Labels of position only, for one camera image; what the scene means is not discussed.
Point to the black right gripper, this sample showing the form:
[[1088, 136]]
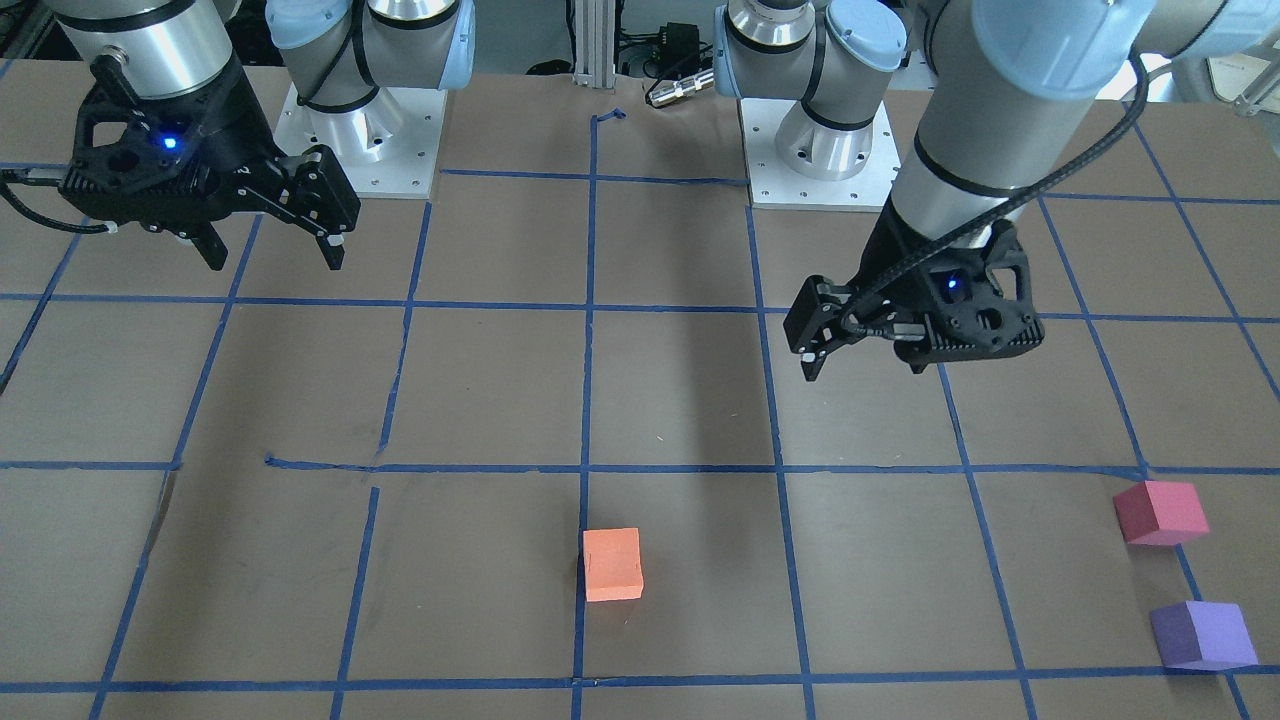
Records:
[[238, 135]]

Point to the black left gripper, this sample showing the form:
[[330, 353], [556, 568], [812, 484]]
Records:
[[884, 262]]

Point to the purple foam block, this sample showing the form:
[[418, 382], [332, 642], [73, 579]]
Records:
[[1203, 636]]

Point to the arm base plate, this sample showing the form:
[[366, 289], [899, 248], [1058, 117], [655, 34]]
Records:
[[388, 149], [825, 155]]

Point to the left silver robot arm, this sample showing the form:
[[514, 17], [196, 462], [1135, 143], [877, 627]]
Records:
[[1027, 94]]

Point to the orange foam block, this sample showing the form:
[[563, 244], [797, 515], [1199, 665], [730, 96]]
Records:
[[613, 568]]

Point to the red foam block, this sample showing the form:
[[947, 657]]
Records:
[[1160, 513]]

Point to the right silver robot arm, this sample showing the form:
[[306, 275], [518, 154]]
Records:
[[339, 53]]

